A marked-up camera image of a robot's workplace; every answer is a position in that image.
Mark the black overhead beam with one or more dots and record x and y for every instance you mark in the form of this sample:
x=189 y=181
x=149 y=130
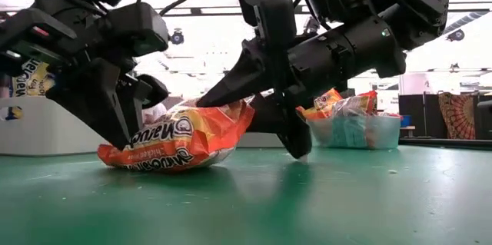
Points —
x=215 y=10

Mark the black ceiling camera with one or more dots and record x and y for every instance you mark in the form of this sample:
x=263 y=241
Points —
x=177 y=37
x=456 y=35

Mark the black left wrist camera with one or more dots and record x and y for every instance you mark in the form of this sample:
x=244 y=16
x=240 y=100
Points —
x=138 y=26

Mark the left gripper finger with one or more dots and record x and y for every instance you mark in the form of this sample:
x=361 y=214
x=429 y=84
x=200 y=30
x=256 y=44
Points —
x=100 y=103
x=151 y=91

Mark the black cabinet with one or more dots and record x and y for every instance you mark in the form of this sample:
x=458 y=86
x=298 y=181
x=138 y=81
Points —
x=419 y=110

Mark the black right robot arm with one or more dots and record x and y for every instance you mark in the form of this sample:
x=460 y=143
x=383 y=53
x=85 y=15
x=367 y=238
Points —
x=415 y=3

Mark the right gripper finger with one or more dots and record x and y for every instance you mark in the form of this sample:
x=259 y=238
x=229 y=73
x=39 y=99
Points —
x=238 y=81
x=292 y=130

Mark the white plastic bin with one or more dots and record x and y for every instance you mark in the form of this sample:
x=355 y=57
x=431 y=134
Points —
x=46 y=130
x=261 y=141

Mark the small white noodle crumb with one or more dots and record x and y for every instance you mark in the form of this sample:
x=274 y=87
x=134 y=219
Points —
x=392 y=171

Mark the teal translucent plastic bin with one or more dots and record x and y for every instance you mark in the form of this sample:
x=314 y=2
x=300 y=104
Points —
x=357 y=133

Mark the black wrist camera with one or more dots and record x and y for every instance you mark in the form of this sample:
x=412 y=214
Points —
x=265 y=10
x=138 y=26

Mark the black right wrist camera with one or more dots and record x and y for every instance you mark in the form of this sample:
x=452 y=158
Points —
x=265 y=10

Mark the blue storage box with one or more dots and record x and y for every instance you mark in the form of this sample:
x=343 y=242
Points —
x=406 y=121

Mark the white column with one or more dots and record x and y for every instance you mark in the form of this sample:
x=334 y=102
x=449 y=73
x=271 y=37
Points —
x=413 y=83

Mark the orange patterned tapestry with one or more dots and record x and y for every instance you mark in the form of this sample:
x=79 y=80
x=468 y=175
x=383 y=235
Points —
x=457 y=114

